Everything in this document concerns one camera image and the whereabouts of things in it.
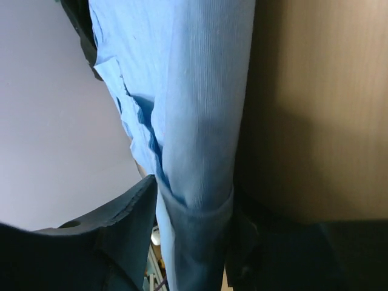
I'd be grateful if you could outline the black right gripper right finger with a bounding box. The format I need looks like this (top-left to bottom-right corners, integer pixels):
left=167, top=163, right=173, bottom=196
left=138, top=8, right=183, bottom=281
left=226, top=188, right=387, bottom=290

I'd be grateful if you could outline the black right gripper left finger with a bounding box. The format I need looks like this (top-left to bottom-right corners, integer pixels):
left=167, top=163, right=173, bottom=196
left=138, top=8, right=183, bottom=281
left=1, top=175, right=157, bottom=290

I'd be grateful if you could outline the light blue long sleeve shirt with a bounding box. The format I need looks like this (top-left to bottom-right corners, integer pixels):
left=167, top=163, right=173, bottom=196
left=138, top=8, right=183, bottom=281
left=89, top=1, right=255, bottom=290

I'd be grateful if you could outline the folded black shirt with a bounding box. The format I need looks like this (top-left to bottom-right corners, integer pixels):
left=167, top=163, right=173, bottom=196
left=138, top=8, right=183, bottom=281
left=59, top=0, right=102, bottom=81

